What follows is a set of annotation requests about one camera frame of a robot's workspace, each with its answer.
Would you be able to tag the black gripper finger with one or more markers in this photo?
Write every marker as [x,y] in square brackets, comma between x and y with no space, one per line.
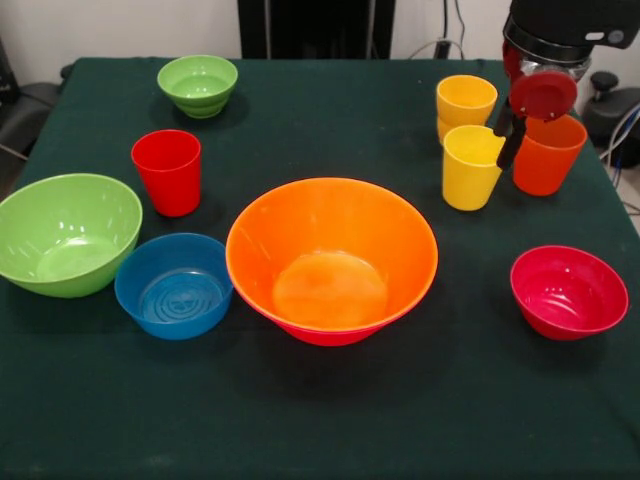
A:
[504,120]
[511,147]

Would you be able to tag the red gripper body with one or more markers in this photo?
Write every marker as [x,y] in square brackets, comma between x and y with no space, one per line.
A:
[544,96]

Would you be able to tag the large orange bowl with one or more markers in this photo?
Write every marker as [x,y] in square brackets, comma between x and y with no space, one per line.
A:
[325,225]

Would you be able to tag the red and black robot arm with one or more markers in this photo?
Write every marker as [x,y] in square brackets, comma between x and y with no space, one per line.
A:
[555,22]

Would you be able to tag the orange cup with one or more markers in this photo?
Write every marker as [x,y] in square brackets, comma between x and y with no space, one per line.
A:
[542,170]

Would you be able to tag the black equipment base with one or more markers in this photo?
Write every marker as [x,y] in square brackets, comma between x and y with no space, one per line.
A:
[610,110]

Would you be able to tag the black power adapter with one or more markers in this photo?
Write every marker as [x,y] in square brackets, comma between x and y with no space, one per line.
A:
[442,50]

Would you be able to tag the red bowl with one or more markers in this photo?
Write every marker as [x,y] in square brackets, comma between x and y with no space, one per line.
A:
[565,295]

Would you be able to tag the black cabinet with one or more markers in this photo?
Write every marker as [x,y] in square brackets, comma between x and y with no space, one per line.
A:
[320,25]

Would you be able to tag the small green bowl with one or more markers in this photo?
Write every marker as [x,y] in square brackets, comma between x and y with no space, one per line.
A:
[197,85]

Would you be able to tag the dark green tablecloth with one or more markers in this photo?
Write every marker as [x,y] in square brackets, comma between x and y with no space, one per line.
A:
[320,400]

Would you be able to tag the red cup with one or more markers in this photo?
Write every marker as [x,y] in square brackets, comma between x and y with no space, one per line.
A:
[170,190]

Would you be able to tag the blue bowl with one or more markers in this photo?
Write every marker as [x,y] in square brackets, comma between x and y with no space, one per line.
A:
[172,327]

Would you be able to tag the large green bowl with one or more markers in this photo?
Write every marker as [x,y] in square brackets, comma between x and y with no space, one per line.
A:
[65,235]

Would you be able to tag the black chair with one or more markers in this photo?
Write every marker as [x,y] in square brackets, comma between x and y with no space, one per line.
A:
[30,110]

